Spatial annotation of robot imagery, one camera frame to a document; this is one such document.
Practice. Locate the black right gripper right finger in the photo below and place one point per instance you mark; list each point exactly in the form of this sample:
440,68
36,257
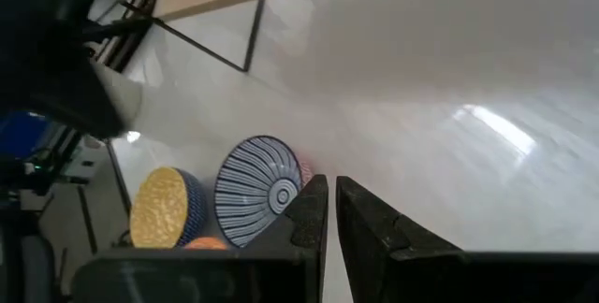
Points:
421,275

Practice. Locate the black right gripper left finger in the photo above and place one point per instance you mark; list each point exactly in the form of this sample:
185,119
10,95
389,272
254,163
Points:
281,275

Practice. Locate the teal star pattern bowl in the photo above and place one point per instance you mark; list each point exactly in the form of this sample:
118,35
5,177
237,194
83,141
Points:
206,244

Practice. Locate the blue striped bowl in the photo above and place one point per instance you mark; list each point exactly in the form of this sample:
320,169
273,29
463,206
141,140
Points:
252,191

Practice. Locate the blue diamond pattern bowl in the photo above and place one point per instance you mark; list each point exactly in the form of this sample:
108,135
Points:
159,209

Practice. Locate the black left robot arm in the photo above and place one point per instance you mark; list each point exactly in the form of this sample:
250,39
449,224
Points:
47,60

